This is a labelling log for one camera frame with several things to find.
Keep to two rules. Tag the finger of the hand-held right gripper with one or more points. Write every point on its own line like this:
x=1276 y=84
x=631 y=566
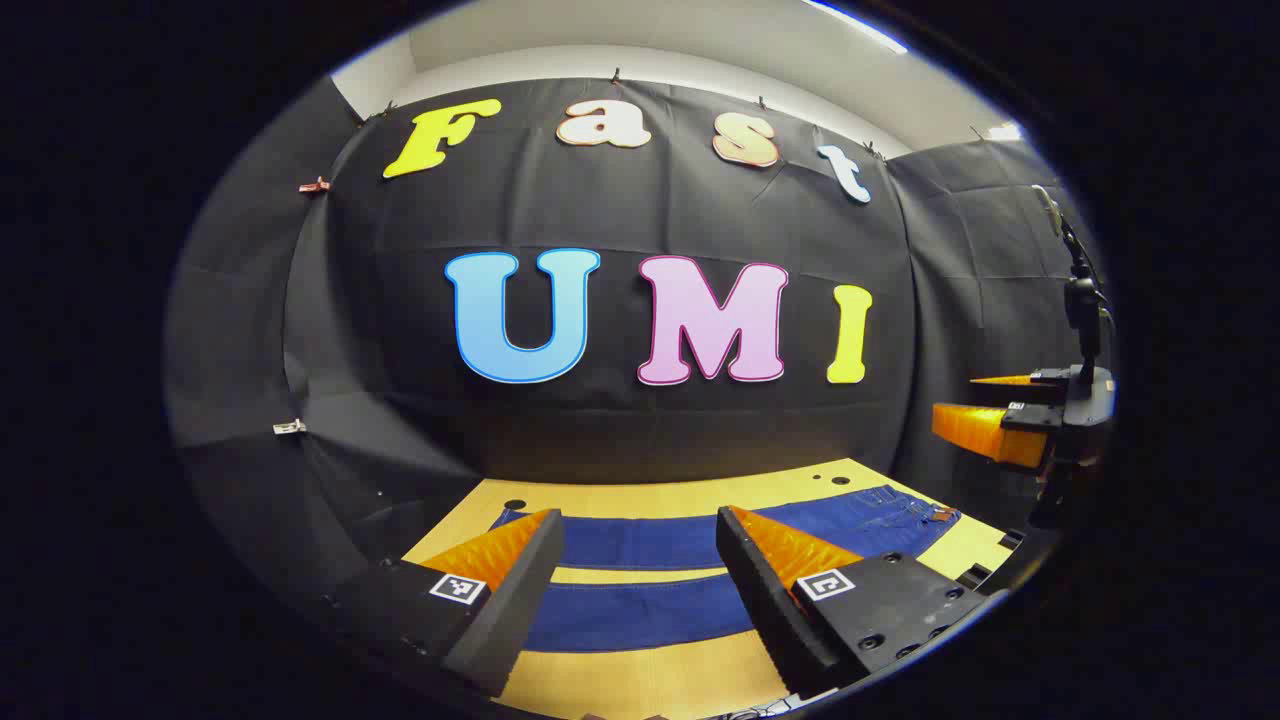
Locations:
x=985 y=430
x=1040 y=385

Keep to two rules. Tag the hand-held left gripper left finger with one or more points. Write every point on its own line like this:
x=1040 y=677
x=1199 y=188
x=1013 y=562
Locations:
x=520 y=610

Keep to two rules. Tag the red clip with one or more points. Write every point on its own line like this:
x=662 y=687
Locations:
x=316 y=186

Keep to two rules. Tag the black backdrop cloth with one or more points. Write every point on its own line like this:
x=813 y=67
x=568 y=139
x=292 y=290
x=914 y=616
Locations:
x=650 y=200

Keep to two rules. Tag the blue denim jeans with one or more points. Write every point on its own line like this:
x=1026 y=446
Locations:
x=640 y=540

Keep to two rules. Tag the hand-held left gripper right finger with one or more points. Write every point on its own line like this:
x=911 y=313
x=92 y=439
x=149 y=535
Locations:
x=770 y=610

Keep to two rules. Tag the silver clip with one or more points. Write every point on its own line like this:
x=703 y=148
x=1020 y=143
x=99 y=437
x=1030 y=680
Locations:
x=289 y=427

